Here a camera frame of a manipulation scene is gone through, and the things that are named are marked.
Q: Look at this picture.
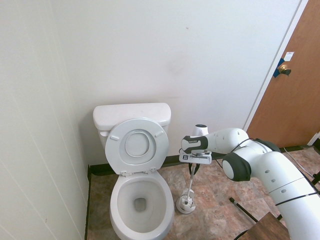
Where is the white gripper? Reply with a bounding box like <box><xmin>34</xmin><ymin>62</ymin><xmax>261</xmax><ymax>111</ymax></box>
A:
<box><xmin>178</xmin><ymin>149</ymin><xmax>213</xmax><ymax>177</ymax></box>

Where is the white grey toilet brush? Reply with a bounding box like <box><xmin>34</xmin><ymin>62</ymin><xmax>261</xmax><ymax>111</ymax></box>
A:
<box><xmin>180</xmin><ymin>170</ymin><xmax>196</xmax><ymax>208</ymax></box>

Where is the white toilet bowl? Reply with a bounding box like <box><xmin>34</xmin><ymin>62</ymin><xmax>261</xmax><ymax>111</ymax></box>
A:
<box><xmin>109</xmin><ymin>171</ymin><xmax>175</xmax><ymax>240</ymax></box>

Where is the white toilet brush holder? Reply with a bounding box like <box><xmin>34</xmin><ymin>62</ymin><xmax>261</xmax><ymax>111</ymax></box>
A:
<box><xmin>176</xmin><ymin>189</ymin><xmax>197</xmax><ymax>215</ymax></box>

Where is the white toilet seat and lid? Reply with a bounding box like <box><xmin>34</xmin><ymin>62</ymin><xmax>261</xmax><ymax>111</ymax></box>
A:
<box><xmin>104</xmin><ymin>117</ymin><xmax>171</xmax><ymax>177</ymax></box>

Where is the white toilet tank lid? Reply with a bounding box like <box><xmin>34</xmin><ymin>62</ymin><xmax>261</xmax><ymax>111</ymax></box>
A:
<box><xmin>92</xmin><ymin>102</ymin><xmax>173</xmax><ymax>131</ymax></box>

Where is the dark wooden table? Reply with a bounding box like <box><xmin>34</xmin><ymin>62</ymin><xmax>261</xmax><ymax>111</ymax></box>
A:
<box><xmin>234</xmin><ymin>211</ymin><xmax>291</xmax><ymax>240</ymax></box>

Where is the blue tape strip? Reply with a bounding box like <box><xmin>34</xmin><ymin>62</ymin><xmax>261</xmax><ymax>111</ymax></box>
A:
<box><xmin>272</xmin><ymin>57</ymin><xmax>287</xmax><ymax>79</ymax></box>

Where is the brown wooden door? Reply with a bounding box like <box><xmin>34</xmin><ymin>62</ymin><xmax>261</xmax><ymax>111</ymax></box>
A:
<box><xmin>246</xmin><ymin>0</ymin><xmax>320</xmax><ymax>149</ymax></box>

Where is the brass door knob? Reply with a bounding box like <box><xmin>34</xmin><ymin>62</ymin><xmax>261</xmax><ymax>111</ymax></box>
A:
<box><xmin>278</xmin><ymin>63</ymin><xmax>292</xmax><ymax>77</ymax></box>

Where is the white cable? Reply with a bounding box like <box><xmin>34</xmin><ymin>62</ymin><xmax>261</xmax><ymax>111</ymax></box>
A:
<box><xmin>284</xmin><ymin>146</ymin><xmax>315</xmax><ymax>177</ymax></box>

